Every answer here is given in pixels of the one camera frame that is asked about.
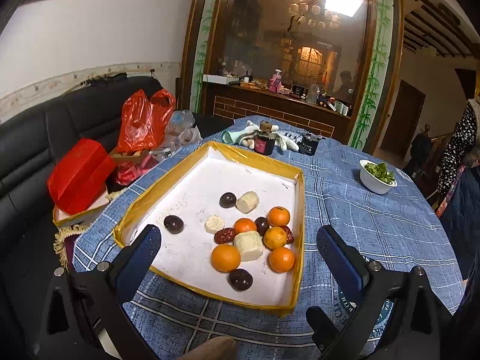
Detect dark plum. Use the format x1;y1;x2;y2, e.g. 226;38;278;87
163;214;185;234
255;216;270;236
219;192;237;208
228;268;253;292

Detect green lettuce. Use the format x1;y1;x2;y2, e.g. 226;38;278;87
364;163;395;185

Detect red gift box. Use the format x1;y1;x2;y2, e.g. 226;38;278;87
47;138;116;228

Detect person in apron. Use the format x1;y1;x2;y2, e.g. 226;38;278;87
436;95;479;279

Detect pink bottle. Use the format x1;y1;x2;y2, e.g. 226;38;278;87
268;69;282;94

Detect large white yam chunk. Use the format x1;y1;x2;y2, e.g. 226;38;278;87
233;231;264;262

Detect wooden sideboard counter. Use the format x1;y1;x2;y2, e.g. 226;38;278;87
202;83;350;144

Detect red plastic bag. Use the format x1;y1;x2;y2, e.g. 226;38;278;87
116;88;176;153

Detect dark figurine statue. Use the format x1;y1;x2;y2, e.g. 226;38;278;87
403;124;432;177

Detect black box on table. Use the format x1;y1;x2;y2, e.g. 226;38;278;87
298;133;323;156

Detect orange tangerine bottom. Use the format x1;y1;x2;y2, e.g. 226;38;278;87
268;247;295;273

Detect white bowl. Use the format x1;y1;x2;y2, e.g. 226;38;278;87
360;159;398;195

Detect tasselled cushion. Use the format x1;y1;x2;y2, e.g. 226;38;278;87
53;224;87;271

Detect dark jar with cork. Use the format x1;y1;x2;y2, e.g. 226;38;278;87
254;120;275;155

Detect clear plastic bags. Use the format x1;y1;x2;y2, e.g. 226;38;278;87
150;111;202;162

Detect blue checked tablecloth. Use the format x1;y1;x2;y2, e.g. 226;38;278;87
72;115;466;360

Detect dull orange tangerine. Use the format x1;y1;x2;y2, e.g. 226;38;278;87
263;227;287;250

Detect black sofa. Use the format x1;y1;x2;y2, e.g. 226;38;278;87
1;75;162;359

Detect yellow rimmed white tray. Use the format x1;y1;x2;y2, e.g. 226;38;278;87
114;141;305;315

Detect red jujube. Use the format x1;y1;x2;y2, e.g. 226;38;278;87
281;226;295;245
214;228;236;245

